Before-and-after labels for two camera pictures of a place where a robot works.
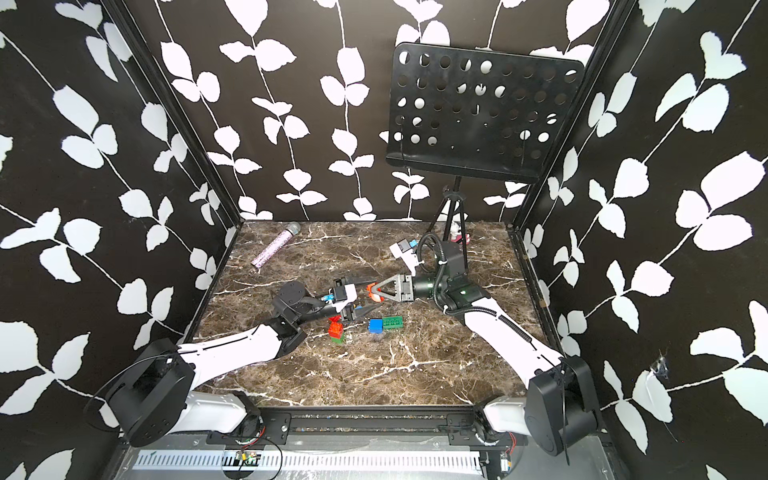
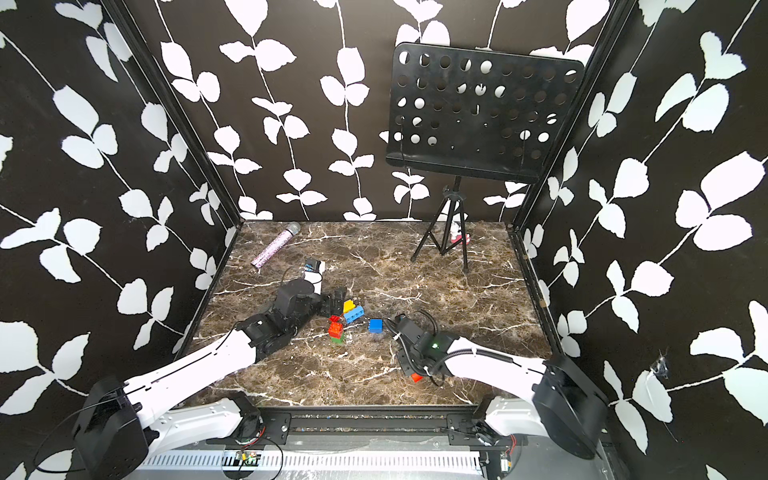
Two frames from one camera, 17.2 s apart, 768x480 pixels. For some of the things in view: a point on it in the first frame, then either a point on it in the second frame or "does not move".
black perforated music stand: x=475 y=114 does not move
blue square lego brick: x=375 y=325 does not move
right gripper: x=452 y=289 → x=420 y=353
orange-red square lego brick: x=335 y=326 does not move
